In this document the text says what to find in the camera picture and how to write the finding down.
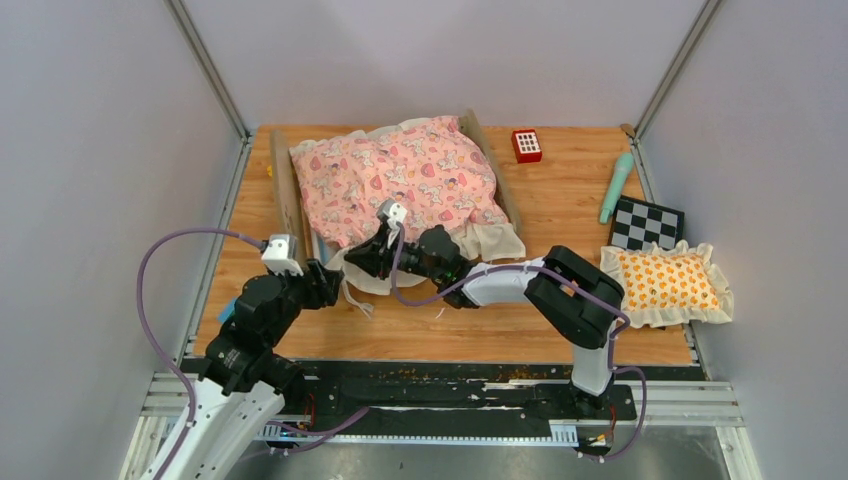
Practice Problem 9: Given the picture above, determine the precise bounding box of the red white grid block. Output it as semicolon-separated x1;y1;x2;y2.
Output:
511;129;543;164

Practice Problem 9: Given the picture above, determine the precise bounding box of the wooden striped pet bed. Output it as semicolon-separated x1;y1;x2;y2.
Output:
270;108;523;261

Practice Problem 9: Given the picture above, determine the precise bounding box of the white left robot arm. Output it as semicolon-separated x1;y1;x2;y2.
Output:
142;259;344;479

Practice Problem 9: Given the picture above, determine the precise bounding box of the orange duck print pillow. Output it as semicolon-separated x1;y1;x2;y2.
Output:
600;240;734;328

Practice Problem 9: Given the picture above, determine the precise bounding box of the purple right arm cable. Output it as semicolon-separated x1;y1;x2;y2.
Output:
389;221;649;463

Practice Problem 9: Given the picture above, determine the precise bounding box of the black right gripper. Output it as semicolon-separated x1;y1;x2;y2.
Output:
346;224;444;282

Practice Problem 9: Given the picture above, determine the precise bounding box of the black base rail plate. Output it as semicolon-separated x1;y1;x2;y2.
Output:
276;360;638;438

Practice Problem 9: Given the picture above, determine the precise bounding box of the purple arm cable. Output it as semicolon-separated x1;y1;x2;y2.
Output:
135;228;372;480
389;221;649;463

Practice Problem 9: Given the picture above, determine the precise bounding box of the pink unicorn drawstring bag blanket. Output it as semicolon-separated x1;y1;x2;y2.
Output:
289;115;526;296

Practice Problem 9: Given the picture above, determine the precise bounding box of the mint green massager wand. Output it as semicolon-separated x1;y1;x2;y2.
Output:
599;153;635;225

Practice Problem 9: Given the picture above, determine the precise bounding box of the blue green grey block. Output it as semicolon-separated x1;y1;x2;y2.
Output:
217;298;236;324

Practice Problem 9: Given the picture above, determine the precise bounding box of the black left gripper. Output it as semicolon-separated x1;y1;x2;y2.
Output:
265;256;345;345

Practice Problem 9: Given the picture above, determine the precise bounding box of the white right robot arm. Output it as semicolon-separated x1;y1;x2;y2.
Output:
344;222;630;418

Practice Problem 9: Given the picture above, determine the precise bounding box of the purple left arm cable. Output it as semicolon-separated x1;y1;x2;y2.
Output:
135;228;372;480

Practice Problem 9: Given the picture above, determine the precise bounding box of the black and silver chessboard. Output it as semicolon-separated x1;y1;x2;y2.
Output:
608;196;685;251

